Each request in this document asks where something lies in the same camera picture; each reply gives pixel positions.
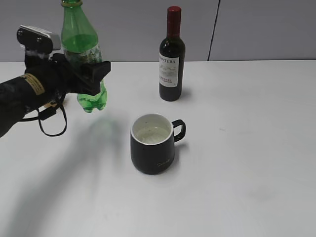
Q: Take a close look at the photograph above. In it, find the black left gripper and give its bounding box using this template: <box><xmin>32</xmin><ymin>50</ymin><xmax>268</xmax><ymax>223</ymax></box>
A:
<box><xmin>24</xmin><ymin>53</ymin><xmax>111</xmax><ymax>96</ymax></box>

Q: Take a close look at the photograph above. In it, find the green sprite bottle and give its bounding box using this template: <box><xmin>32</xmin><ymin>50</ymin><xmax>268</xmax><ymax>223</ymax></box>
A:
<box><xmin>61</xmin><ymin>0</ymin><xmax>107</xmax><ymax>113</ymax></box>

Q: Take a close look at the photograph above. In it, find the black mug white interior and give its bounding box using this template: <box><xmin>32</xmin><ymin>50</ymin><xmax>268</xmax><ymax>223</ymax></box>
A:
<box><xmin>130</xmin><ymin>114</ymin><xmax>186</xmax><ymax>175</ymax></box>

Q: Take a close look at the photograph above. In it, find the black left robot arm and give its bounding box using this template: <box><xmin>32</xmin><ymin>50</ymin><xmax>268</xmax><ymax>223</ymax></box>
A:
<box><xmin>0</xmin><ymin>53</ymin><xmax>111</xmax><ymax>136</ymax></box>

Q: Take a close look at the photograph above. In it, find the dark red wine bottle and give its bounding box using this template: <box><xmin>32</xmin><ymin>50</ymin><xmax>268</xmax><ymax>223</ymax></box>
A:
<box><xmin>158</xmin><ymin>6</ymin><xmax>185</xmax><ymax>101</ymax></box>

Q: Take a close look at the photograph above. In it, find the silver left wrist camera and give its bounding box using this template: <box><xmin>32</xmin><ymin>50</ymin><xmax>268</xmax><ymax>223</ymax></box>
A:
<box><xmin>16</xmin><ymin>25</ymin><xmax>62</xmax><ymax>54</ymax></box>

